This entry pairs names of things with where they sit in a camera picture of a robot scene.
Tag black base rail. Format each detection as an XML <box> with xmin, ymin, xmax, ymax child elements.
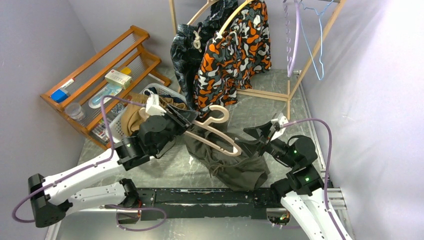
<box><xmin>119</xmin><ymin>188</ymin><xmax>292</xmax><ymax>224</ymax></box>

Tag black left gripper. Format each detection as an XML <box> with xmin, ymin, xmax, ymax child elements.
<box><xmin>152</xmin><ymin>102</ymin><xmax>199</xmax><ymax>154</ymax></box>

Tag dark patterned shorts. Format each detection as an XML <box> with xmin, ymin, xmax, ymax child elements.
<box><xmin>170</xmin><ymin>0</ymin><xmax>239</xmax><ymax>110</ymax></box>

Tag wooden hanger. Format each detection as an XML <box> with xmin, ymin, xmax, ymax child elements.
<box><xmin>184</xmin><ymin>105</ymin><xmax>242</xmax><ymax>157</ymax></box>

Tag wooden clothes rack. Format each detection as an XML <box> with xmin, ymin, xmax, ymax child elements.
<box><xmin>168</xmin><ymin>0</ymin><xmax>348</xmax><ymax>120</ymax></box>

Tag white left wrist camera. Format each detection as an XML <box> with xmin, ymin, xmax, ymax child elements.
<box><xmin>145</xmin><ymin>93</ymin><xmax>166</xmax><ymax>116</ymax></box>

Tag marker pen set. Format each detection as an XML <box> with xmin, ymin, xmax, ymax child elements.
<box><xmin>91</xmin><ymin>118</ymin><xmax>109</xmax><ymax>142</ymax></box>

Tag blue blister pack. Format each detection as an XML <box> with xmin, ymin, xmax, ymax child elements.
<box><xmin>88</xmin><ymin>83</ymin><xmax>123</xmax><ymax>109</ymax></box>

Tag white medicine box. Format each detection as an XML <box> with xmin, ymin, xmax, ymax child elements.
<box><xmin>104</xmin><ymin>69</ymin><xmax>133</xmax><ymax>90</ymax></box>

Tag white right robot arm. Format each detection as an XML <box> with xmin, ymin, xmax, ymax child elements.
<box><xmin>236</xmin><ymin>121</ymin><xmax>351</xmax><ymax>240</ymax></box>

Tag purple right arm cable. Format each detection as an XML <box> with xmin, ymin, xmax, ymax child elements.
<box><xmin>281</xmin><ymin>118</ymin><xmax>347</xmax><ymax>240</ymax></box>

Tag light blue wire hanger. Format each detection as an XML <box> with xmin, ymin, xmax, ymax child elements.
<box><xmin>299</xmin><ymin>0</ymin><xmax>335</xmax><ymax>81</ymax></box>

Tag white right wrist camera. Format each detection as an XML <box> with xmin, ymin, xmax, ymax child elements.
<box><xmin>271</xmin><ymin>112</ymin><xmax>289</xmax><ymax>141</ymax></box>

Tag tan khaki shorts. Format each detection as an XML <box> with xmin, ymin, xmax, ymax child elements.
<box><xmin>120</xmin><ymin>92</ymin><xmax>188</xmax><ymax>137</ymax></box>

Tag orange wooden shelf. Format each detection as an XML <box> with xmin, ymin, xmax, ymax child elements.
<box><xmin>40</xmin><ymin>25</ymin><xmax>172</xmax><ymax>149</ymax></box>

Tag navy blue shorts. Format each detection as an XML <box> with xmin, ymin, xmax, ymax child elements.
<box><xmin>143</xmin><ymin>86</ymin><xmax>179</xmax><ymax>98</ymax></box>

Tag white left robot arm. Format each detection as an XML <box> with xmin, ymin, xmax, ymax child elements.
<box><xmin>28</xmin><ymin>105</ymin><xmax>199</xmax><ymax>228</ymax></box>

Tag white plastic laundry basket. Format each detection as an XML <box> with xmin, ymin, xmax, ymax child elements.
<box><xmin>109</xmin><ymin>83</ymin><xmax>188</xmax><ymax>144</ymax></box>

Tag orange camo shorts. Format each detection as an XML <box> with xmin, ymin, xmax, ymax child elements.
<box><xmin>193</xmin><ymin>0</ymin><xmax>272</xmax><ymax>119</ymax></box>

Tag cream yellow hanger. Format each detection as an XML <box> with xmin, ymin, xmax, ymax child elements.
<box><xmin>217</xmin><ymin>0</ymin><xmax>253</xmax><ymax>36</ymax></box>

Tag clear plastic cup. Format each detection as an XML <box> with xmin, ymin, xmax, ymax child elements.
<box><xmin>64</xmin><ymin>102</ymin><xmax>86</xmax><ymax>121</ymax></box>

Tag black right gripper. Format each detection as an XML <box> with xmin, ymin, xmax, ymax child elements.
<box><xmin>234</xmin><ymin>121</ymin><xmax>298</xmax><ymax>168</ymax></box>

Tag blue box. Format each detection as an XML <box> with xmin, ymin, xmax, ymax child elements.
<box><xmin>50</xmin><ymin>88</ymin><xmax>70</xmax><ymax>104</ymax></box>

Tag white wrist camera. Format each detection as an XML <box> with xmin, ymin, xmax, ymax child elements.
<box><xmin>271</xmin><ymin>112</ymin><xmax>289</xmax><ymax>141</ymax></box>
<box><xmin>145</xmin><ymin>93</ymin><xmax>166</xmax><ymax>116</ymax></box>

